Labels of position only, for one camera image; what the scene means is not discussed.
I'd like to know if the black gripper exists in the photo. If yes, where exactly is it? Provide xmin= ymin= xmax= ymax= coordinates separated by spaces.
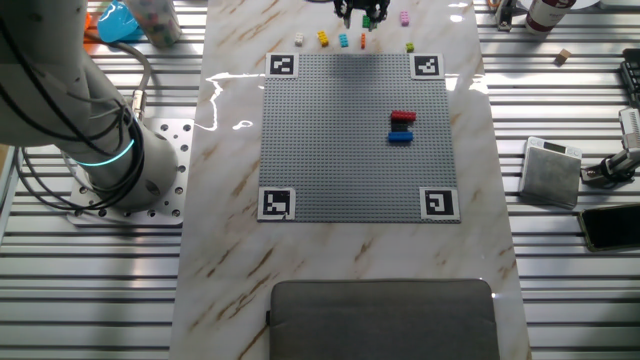
xmin=333 ymin=0 xmax=390 ymax=33

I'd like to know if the grey Lego baseplate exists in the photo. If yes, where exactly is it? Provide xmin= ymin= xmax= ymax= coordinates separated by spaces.
xmin=257 ymin=52 xmax=462 ymax=225

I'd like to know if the black white fiducial marker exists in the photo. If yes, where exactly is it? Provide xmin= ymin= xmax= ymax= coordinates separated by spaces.
xmin=257 ymin=186 xmax=297 ymax=222
xmin=264 ymin=52 xmax=300 ymax=80
xmin=409 ymin=53 xmax=445 ymax=81
xmin=419 ymin=187 xmax=461 ymax=222

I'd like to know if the red white can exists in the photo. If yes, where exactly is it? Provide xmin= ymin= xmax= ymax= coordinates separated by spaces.
xmin=524 ymin=0 xmax=576 ymax=35

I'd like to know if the clear plastic cup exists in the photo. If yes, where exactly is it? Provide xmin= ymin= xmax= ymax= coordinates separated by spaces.
xmin=123 ymin=0 xmax=183 ymax=50

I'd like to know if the silver digital scale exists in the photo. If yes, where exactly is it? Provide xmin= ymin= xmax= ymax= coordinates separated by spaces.
xmin=518 ymin=136 xmax=584 ymax=210

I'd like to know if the black keyboard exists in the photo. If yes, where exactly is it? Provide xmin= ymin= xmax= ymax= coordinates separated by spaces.
xmin=619 ymin=47 xmax=640 ymax=109

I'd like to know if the grey fabric pad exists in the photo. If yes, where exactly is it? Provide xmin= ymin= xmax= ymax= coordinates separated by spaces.
xmin=266 ymin=278 xmax=501 ymax=360

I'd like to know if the black smartphone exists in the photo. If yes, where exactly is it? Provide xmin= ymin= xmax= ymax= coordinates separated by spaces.
xmin=577 ymin=202 xmax=640 ymax=253

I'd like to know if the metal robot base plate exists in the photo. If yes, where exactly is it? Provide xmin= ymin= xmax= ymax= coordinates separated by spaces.
xmin=68 ymin=118 xmax=195 ymax=226

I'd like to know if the grey braided hose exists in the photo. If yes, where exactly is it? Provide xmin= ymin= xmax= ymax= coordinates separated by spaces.
xmin=89 ymin=39 xmax=153 ymax=124

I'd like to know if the black cable bundle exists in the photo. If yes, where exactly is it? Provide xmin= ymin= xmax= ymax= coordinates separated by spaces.
xmin=14 ymin=94 xmax=147 ymax=211

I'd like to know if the silver camera on clamp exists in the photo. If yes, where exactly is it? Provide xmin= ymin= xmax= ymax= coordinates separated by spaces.
xmin=579 ymin=107 xmax=640 ymax=189

